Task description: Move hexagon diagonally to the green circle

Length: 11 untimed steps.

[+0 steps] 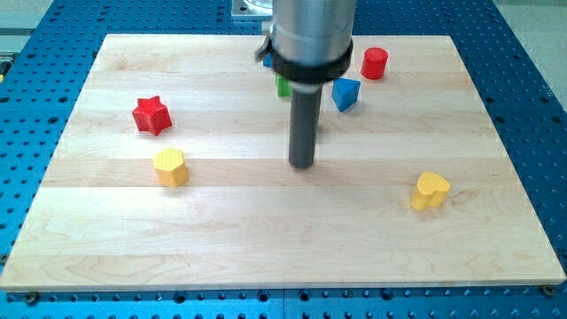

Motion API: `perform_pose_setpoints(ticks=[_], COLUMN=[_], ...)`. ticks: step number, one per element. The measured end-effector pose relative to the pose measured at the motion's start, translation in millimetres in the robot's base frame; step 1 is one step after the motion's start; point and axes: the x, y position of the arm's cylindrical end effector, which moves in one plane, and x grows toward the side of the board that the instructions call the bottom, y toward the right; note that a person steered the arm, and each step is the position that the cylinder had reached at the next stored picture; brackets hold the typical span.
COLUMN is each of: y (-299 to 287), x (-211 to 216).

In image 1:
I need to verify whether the blue block behind arm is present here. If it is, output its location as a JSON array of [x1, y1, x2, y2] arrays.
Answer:
[[262, 54, 272, 68]]

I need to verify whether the wooden board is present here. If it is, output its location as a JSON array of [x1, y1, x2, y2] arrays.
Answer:
[[1, 35, 565, 292]]

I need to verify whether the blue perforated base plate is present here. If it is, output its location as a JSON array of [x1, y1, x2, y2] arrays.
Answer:
[[1, 1, 566, 318]]

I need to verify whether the red star block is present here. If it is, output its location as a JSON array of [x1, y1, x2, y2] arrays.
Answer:
[[132, 96, 172, 136]]

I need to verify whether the blue triangle block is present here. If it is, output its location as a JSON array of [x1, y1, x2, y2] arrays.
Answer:
[[331, 78, 361, 113]]

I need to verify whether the green block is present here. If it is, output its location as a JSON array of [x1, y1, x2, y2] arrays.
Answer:
[[276, 74, 292, 98]]

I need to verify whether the yellow hexagon block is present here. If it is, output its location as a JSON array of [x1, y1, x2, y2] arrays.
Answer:
[[153, 148, 190, 187]]

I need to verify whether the black collar on arm end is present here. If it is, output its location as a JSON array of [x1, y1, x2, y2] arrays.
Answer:
[[254, 35, 353, 84]]

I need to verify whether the red cylinder block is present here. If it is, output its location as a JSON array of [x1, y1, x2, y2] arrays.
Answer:
[[361, 47, 389, 80]]

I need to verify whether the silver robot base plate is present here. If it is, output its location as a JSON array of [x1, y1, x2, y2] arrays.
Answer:
[[231, 0, 273, 20]]

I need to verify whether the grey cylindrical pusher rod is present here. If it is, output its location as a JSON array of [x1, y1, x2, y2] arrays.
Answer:
[[289, 82, 322, 169]]

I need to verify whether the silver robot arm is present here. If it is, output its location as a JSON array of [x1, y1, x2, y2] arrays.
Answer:
[[254, 0, 356, 169]]

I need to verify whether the yellow heart block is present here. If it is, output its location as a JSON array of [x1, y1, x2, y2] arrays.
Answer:
[[410, 171, 451, 211]]

